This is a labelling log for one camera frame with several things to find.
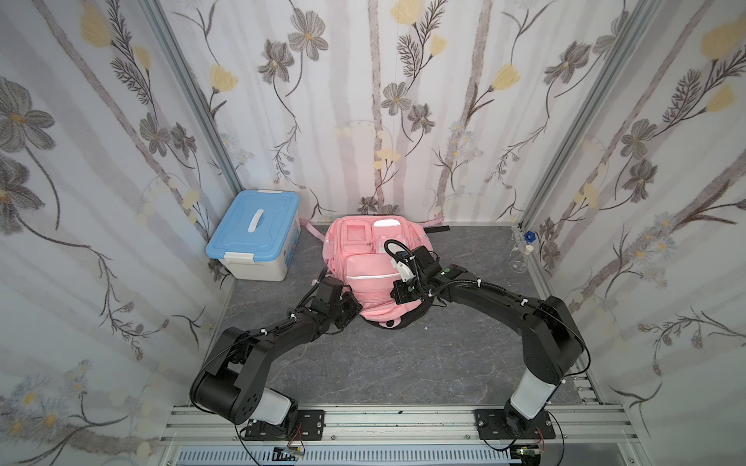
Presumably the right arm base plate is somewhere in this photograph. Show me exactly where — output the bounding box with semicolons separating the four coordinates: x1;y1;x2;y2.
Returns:
473;408;557;441

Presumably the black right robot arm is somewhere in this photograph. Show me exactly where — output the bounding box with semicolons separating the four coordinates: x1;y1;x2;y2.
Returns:
384;240;588;424

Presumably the aluminium front rail frame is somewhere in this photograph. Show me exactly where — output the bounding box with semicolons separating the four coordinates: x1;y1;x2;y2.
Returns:
154;405;652;465

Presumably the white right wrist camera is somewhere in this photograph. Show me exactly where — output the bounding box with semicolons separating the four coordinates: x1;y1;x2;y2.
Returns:
392;259;415;282

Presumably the blue lidded storage box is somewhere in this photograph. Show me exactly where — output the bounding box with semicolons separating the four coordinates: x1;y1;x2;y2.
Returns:
206;190;300;282

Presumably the pink school backpack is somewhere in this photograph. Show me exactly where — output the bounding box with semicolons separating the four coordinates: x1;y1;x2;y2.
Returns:
300;216;442;330

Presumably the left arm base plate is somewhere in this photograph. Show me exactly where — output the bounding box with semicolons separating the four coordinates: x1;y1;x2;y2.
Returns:
239;410;326;441

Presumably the white slotted cable duct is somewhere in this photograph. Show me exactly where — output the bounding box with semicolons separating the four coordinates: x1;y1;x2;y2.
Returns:
172;445;522;465

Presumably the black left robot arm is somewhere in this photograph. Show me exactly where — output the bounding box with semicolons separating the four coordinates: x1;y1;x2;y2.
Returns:
188;277;363;426

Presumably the clear glass flask blue cap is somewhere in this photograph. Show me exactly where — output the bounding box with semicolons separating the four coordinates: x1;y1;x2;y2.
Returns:
509;225;536;274

